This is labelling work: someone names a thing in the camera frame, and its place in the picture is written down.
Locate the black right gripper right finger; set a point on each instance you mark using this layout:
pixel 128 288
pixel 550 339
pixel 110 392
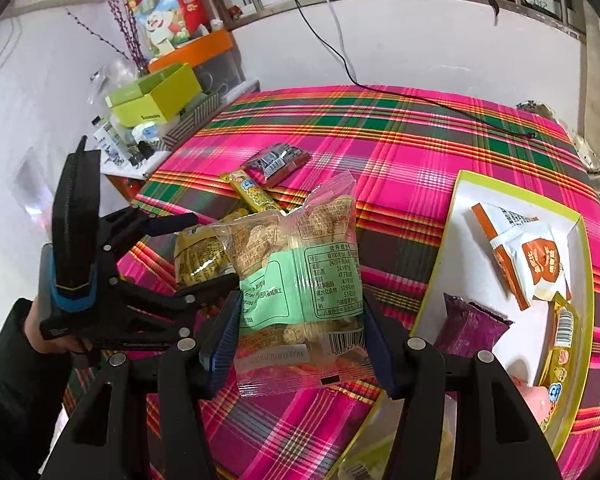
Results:
pixel 497 437

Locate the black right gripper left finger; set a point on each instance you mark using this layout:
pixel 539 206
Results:
pixel 106 436

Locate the pink jelly cup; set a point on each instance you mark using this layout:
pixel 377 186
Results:
pixel 536 398

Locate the purple snack packet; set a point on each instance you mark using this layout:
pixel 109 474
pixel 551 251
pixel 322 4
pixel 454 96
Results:
pixel 469 327

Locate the long yellow snack bar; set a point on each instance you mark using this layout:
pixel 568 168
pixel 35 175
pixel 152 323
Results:
pixel 556 370

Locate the yellow chips bag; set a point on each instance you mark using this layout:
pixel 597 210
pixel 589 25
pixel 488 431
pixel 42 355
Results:
pixel 199 256

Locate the orange white snack packet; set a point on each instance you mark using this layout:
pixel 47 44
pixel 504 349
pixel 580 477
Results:
pixel 527 253

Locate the short yellow snack bar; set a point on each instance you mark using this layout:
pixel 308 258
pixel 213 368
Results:
pixel 251 193

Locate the clear bag of puffs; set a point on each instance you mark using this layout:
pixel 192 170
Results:
pixel 301 324

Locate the dark clear snack packet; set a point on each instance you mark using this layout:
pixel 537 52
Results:
pixel 277 162

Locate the pale green soup packet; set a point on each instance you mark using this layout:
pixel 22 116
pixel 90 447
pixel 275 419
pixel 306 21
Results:
pixel 402 442

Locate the person's left hand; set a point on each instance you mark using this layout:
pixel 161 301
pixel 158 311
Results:
pixel 31 328

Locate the white side shelf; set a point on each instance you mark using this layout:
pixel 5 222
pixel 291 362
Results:
pixel 146 168

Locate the white cosmetic bottle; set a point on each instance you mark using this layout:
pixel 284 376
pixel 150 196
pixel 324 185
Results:
pixel 109 142

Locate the lime green cardboard tray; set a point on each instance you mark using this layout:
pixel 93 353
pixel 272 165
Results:
pixel 466 267

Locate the striped black white box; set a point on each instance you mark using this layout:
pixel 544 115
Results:
pixel 198 112

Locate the lime green storage box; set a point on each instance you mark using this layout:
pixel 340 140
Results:
pixel 156 97

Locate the orange lidded plastic bin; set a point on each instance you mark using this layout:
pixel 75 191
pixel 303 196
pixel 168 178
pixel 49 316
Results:
pixel 213 58

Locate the purple dried flower branches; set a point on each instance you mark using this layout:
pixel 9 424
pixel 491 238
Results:
pixel 123 15

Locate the pink plaid tablecloth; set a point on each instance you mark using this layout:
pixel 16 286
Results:
pixel 405 155

